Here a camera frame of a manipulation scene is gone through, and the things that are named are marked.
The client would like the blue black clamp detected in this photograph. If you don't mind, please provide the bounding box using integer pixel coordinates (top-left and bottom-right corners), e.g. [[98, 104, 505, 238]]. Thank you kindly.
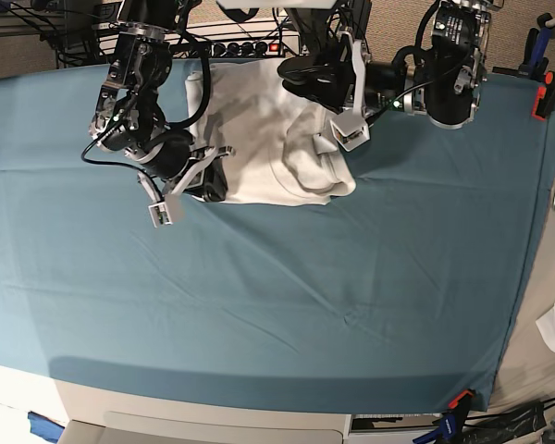
[[413, 413, 466, 444]]

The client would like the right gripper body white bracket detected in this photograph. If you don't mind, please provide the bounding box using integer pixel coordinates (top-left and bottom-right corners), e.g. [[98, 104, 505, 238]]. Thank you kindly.
[[137, 146, 233, 228]]

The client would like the orange black table clamp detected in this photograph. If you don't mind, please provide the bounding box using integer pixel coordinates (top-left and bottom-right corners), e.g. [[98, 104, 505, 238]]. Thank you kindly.
[[448, 389, 476, 417]]

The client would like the blue cloth on floor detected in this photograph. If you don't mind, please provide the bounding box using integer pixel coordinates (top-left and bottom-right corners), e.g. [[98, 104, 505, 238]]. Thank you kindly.
[[27, 412, 65, 443]]

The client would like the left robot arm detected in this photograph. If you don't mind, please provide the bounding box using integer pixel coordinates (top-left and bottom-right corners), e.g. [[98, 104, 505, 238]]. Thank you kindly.
[[277, 1, 493, 152]]

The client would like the blue clamp upper right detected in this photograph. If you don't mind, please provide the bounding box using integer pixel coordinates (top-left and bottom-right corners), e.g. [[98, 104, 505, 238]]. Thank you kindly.
[[492, 27, 553, 82]]

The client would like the white T-shirt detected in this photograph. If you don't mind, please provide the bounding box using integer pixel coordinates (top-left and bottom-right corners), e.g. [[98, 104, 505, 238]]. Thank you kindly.
[[190, 59, 356, 206]]

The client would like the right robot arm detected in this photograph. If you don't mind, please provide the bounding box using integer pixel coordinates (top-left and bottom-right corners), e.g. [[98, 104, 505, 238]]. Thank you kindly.
[[89, 1, 232, 227]]

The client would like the teal table cloth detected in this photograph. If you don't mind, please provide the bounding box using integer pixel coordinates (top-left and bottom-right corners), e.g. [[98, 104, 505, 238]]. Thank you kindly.
[[0, 67, 555, 413]]

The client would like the white power strip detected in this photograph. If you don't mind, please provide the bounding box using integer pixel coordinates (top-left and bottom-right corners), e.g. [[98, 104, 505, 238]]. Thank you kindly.
[[101, 18, 306, 61]]

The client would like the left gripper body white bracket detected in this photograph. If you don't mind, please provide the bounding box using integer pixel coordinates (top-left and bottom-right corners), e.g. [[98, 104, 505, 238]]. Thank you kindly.
[[327, 30, 411, 153]]

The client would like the beige plastic bin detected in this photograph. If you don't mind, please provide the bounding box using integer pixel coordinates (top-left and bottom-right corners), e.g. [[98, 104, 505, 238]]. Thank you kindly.
[[59, 412, 344, 443]]

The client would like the orange black clamp upper right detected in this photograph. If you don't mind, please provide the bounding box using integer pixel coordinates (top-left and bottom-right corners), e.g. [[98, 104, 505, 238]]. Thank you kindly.
[[532, 71, 555, 121]]

